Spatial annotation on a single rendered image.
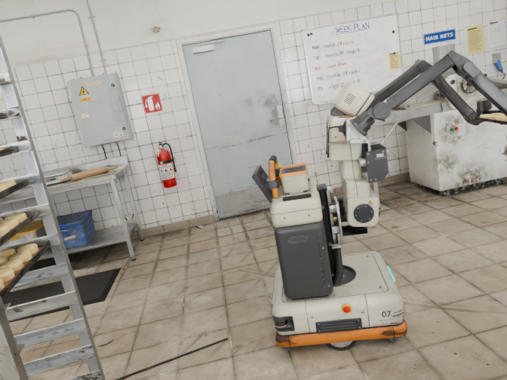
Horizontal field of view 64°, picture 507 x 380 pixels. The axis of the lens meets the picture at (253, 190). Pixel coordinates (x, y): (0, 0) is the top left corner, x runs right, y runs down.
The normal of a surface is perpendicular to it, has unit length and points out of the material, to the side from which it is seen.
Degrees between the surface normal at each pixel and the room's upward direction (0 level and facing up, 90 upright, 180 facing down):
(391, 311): 90
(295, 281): 90
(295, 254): 90
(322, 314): 90
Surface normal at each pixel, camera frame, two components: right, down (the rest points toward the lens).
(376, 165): -0.11, 0.24
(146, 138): 0.13, 0.19
